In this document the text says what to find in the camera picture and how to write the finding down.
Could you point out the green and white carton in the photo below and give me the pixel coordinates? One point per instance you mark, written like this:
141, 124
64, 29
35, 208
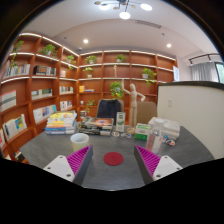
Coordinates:
120, 122

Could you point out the grey curtain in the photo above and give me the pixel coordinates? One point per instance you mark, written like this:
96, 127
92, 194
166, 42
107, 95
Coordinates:
204, 71

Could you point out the window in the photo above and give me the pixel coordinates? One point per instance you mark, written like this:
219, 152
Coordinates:
220, 73

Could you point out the small round printed badge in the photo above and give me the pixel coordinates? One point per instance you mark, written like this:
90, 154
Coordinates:
126, 135
115, 134
170, 142

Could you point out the dark blue office chair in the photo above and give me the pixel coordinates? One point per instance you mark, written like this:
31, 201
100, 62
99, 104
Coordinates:
108, 108

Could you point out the ceiling lamp with round lights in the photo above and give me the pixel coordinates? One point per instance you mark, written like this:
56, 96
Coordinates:
125, 15

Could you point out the recessed ceiling light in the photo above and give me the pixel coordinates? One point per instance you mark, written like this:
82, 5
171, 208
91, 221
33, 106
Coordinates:
85, 41
169, 45

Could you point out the wooden artist mannequin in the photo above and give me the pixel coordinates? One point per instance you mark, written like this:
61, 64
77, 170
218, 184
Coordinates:
133, 106

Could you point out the white wall socket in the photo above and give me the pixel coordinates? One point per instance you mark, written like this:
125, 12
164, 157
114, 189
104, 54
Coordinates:
170, 102

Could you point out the ceiling air vent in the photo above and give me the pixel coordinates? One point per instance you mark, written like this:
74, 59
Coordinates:
148, 24

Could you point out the orange wooden shelf unit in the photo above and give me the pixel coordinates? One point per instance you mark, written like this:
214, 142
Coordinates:
103, 86

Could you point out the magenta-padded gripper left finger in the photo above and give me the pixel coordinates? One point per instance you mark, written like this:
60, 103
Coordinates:
71, 165

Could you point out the tan chair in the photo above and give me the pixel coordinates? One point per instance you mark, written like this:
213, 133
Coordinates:
147, 112

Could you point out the yellow striped white cup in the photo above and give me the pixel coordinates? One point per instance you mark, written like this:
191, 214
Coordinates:
79, 142

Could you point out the white partition with dark top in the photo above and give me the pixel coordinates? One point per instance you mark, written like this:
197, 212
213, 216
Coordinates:
193, 116

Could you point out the stack of colourful books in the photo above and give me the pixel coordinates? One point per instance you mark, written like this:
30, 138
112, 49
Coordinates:
60, 124

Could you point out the black curtain rail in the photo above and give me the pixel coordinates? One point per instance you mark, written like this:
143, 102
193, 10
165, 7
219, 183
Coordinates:
203, 56

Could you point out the green and white box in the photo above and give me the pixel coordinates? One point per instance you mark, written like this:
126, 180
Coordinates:
142, 131

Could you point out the stack of dark books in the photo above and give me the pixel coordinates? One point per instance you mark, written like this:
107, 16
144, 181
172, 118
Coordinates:
97, 126

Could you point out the flat round red coaster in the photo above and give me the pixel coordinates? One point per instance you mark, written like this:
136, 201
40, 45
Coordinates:
113, 158

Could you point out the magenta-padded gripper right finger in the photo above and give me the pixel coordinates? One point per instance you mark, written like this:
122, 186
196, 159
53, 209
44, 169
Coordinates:
153, 165

